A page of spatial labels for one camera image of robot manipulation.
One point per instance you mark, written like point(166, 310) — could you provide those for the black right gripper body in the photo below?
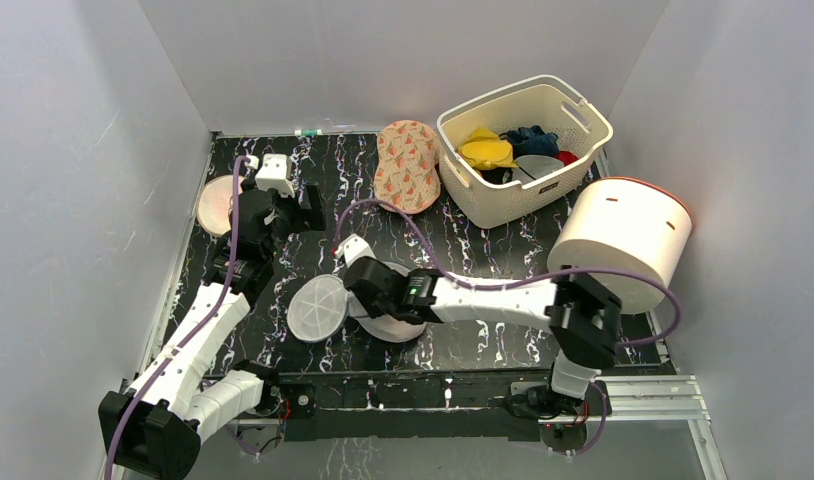
point(357, 285)

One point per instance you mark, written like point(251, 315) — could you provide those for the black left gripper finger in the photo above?
point(313, 195)
point(309, 219)

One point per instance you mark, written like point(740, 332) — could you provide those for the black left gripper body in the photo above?
point(287, 209)

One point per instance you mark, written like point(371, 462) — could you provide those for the yellow bra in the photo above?
point(485, 150)

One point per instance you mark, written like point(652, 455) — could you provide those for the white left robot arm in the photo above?
point(195, 331)

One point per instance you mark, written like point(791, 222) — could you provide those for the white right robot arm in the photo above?
point(577, 310)

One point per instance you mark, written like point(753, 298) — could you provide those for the floral padded laundry bag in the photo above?
point(406, 175)

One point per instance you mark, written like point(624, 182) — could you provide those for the cream perforated laundry basket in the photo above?
point(543, 100)

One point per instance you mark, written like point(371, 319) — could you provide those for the green white marker pen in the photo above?
point(308, 132)

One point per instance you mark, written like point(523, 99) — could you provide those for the clothes pile in basket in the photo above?
point(535, 153)

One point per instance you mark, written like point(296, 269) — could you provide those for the white cylindrical drum container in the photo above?
point(627, 224)

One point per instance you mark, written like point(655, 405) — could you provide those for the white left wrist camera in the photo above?
point(274, 174)

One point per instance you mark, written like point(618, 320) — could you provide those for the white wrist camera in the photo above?
point(352, 249)
point(274, 174)

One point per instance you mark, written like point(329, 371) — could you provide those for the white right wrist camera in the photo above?
point(352, 249)

